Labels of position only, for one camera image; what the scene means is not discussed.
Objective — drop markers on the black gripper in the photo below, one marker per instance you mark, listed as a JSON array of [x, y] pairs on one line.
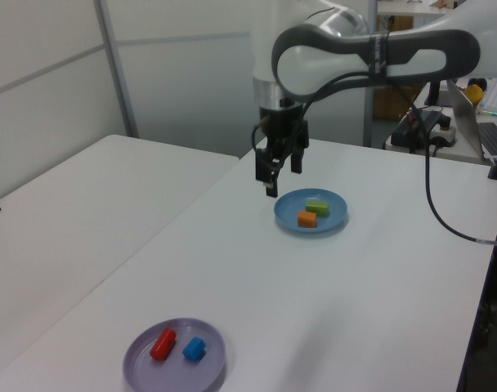
[[283, 130]]

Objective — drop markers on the green rectangular block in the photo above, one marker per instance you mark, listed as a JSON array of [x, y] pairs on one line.
[[319, 208]]

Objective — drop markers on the orange rectangular block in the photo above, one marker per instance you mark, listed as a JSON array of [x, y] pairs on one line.
[[307, 219]]

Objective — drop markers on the blue hexagonal block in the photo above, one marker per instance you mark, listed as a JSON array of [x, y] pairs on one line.
[[193, 349]]

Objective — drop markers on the red cylinder block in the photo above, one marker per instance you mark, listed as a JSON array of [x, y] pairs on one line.
[[162, 345]]

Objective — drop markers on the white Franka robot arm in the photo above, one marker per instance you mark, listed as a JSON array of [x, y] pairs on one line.
[[314, 61]]

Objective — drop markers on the blue plate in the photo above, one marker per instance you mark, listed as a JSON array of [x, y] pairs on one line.
[[289, 208]]

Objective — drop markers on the black electronic box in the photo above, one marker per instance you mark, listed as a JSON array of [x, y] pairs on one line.
[[404, 128]]

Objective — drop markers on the brown cardboard box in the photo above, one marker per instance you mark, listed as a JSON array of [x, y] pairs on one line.
[[395, 104]]

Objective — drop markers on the white and black device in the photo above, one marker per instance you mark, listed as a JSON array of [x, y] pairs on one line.
[[444, 132]]

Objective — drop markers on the dark monitor on stand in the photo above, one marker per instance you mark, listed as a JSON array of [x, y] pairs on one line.
[[433, 94]]

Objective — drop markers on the white background desk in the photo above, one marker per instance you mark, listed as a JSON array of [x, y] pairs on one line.
[[412, 10], [461, 153]]

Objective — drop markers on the brown wooden cabinet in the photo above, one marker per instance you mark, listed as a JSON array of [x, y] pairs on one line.
[[399, 23]]

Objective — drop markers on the silver laptop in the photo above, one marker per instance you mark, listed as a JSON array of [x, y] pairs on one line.
[[465, 118]]

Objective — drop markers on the yellow round object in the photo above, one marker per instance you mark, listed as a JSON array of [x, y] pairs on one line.
[[475, 96]]

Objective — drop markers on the purple plate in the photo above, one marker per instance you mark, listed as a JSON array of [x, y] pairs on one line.
[[175, 375]]

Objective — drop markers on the grey metal partition post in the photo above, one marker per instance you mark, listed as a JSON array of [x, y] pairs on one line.
[[367, 122]]

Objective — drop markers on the black table side frame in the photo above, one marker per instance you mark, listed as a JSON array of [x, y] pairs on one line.
[[477, 367]]

